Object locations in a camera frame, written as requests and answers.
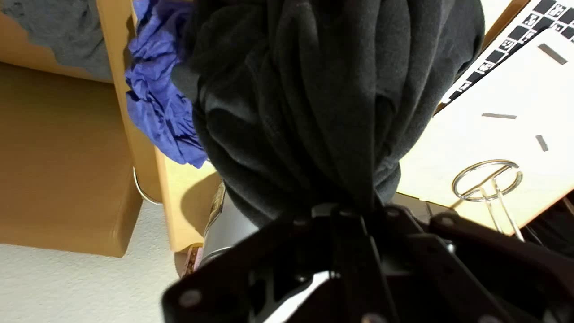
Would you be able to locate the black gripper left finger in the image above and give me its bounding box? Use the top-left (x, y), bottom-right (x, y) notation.
top-left (159, 202), bottom-right (368, 323)

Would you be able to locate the wooden box container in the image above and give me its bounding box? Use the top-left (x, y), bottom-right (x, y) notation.
top-left (0, 10), bottom-right (145, 260)

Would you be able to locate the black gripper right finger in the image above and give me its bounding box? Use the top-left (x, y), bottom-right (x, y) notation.
top-left (357, 204), bottom-right (574, 323)

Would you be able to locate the metal wire clip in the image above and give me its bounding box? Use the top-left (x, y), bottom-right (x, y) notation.
top-left (446, 156), bottom-right (529, 244)

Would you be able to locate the purple crumpled cloth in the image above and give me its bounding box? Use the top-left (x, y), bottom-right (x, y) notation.
top-left (124, 0), bottom-right (211, 170)

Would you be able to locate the black jersey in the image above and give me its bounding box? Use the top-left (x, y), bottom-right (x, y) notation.
top-left (177, 0), bottom-right (486, 229)

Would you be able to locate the white calibration paper board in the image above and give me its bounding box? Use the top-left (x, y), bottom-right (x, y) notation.
top-left (396, 0), bottom-right (574, 233)

